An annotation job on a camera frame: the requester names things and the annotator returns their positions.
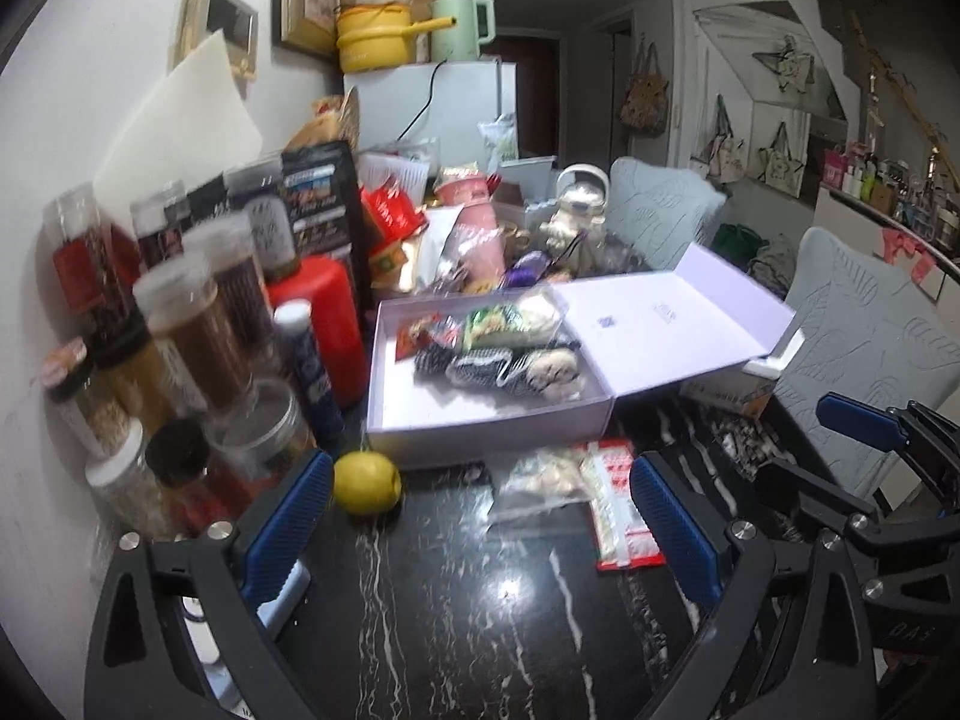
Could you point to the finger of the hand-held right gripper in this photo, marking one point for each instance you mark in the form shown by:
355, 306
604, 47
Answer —
806, 499
855, 420

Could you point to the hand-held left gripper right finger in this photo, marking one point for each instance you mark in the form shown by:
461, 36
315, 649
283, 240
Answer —
675, 532

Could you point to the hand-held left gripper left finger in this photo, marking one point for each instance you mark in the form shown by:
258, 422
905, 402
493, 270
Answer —
289, 525

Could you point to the lavender cardboard box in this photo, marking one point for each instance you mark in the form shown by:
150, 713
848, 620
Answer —
652, 330

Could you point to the red candy wrapper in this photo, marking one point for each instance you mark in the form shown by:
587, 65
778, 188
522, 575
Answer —
424, 334

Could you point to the green snack packet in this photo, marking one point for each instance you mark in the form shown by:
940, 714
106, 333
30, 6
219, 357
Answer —
491, 326

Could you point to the red and white packet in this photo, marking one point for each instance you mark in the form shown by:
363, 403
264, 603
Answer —
622, 510

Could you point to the yellow lemon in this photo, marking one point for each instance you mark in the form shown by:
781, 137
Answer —
366, 484

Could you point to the grey quilted chair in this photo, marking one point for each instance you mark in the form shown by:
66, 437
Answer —
660, 206
862, 330

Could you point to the clear wide empty jar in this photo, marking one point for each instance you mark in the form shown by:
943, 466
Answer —
262, 427

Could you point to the black-lidded jar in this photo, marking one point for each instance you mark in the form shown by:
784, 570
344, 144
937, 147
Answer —
180, 457

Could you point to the clear bag of white pieces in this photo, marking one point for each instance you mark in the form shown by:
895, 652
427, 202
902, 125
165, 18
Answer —
536, 484

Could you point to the blue tube bottle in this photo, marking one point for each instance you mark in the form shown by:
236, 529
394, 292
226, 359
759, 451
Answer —
311, 375

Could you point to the white-lidded jar of grains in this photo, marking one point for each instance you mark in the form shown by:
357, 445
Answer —
127, 480

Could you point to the pink bow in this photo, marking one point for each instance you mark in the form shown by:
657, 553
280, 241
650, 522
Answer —
907, 247

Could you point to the jar with yellow contents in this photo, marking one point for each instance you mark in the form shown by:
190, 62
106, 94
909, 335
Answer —
142, 379

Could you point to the wide jar of brown powder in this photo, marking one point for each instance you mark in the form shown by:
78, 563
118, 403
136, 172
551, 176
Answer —
195, 337

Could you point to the red canister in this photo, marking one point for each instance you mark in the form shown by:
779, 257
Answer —
322, 315

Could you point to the green bag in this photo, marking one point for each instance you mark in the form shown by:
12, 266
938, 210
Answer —
739, 240

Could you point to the striped small sock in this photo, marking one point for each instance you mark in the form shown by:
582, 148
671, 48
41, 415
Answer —
431, 360

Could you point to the striped plush doll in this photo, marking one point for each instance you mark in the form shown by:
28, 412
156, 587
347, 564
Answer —
517, 375

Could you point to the row of cosmetic bottles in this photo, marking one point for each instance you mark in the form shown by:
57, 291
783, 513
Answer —
892, 187

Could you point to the tall jar of brown grains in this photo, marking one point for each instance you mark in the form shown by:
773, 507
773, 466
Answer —
236, 285

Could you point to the small red-lidded jar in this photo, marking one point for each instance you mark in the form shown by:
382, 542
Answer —
75, 390

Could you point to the cream tote bag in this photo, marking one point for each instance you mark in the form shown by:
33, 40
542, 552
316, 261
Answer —
784, 165
724, 154

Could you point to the jar with dark label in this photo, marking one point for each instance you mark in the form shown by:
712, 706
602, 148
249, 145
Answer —
266, 229

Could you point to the purple toy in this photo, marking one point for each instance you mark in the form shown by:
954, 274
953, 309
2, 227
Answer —
529, 270

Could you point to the white plush figure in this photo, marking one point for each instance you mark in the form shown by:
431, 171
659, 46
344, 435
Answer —
574, 229

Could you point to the jar with dark contents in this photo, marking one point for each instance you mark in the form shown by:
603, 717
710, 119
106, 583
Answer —
159, 229

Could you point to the black printed package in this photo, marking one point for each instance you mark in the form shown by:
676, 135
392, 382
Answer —
319, 202

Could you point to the red snack packet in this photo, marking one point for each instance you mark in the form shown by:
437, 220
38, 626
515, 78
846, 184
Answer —
394, 214

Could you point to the jar with red contents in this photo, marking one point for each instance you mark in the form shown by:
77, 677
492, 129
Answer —
86, 262

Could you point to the pink cup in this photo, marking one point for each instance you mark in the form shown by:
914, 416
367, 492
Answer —
476, 229

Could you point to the white teapot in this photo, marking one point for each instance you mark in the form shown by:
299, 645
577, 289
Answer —
592, 180

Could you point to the star-shaped hanging bag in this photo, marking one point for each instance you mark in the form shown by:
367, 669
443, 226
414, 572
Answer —
787, 64

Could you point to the brown hanging bag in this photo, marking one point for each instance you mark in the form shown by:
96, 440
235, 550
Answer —
645, 101

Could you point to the white storage bin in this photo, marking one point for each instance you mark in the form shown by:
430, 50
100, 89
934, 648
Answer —
532, 176

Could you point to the white board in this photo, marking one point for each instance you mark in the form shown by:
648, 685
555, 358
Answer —
172, 127

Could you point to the green and white pouch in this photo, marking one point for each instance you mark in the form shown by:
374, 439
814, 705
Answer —
501, 139

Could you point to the white fridge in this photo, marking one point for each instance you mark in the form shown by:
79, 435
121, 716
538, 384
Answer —
469, 101

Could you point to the yellow pot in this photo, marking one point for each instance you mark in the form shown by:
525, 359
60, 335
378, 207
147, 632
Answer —
371, 41

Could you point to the pale green kettle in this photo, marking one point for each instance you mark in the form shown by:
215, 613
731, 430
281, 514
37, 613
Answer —
457, 30

